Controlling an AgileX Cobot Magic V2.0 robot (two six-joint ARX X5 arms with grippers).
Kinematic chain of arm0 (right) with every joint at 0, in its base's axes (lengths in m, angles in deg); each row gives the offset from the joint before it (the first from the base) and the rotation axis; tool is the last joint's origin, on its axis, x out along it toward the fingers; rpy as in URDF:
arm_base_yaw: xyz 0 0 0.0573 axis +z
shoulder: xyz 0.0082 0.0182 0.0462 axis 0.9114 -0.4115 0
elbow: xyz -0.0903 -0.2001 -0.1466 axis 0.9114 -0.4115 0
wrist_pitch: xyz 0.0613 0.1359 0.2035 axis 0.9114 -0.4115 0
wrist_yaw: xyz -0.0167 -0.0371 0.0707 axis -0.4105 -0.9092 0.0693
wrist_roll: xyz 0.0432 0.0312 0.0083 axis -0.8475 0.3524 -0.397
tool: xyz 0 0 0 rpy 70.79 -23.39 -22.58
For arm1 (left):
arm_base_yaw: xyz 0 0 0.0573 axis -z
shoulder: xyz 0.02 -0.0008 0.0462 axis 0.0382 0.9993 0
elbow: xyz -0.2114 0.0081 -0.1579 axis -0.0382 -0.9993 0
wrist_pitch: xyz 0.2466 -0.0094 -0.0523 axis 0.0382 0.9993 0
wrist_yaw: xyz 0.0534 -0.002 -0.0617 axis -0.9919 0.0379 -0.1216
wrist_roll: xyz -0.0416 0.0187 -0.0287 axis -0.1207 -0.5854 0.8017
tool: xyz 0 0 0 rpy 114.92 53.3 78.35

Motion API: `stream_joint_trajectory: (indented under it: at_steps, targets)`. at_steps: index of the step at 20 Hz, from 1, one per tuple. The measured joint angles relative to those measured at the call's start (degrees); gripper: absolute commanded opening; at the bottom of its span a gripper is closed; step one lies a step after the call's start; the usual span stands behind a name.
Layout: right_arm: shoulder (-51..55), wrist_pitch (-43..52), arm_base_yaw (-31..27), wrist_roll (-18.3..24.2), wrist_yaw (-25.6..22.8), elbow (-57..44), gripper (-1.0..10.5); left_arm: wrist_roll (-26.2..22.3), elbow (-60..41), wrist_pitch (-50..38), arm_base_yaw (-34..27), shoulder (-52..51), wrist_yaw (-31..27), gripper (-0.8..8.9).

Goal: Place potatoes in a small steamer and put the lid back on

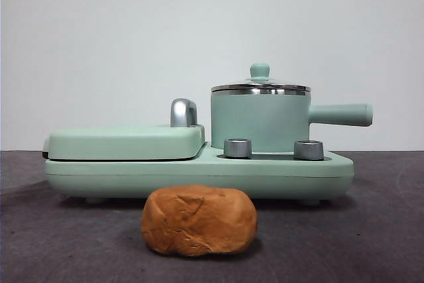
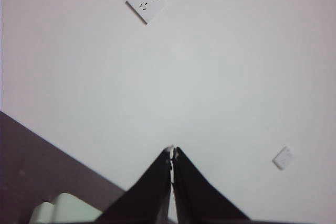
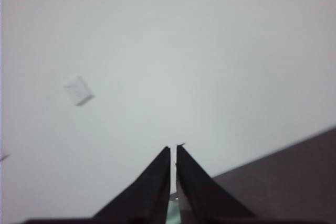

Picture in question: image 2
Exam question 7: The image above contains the green griddle lid silver handle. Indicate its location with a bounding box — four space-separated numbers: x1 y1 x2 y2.
28 193 103 224

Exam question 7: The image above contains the white wall socket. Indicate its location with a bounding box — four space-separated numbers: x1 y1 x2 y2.
271 145 296 172
125 0 168 26

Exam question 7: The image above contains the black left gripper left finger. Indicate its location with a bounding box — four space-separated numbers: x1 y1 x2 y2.
94 144 174 224

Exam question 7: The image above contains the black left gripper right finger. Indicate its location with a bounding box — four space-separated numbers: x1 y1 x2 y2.
173 146 254 224

